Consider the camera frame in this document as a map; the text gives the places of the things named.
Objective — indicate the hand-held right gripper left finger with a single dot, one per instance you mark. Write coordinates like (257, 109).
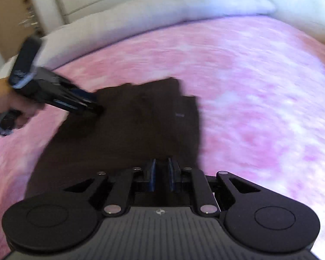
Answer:
(152, 174)

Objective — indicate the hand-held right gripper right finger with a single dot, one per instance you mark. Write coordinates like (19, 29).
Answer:
(171, 174)

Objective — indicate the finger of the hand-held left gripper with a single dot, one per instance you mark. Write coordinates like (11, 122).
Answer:
(84, 95)
(78, 107)

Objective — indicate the dark grey garment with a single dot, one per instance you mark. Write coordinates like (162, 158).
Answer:
(138, 119)

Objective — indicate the person's left hand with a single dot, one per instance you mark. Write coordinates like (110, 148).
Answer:
(0, 97)

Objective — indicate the brown wooden door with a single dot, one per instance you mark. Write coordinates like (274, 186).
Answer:
(5, 10)

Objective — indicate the pink floral blanket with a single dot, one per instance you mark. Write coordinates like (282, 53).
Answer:
(260, 100)

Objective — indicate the white pillow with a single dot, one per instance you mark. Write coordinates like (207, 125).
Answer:
(300, 5)

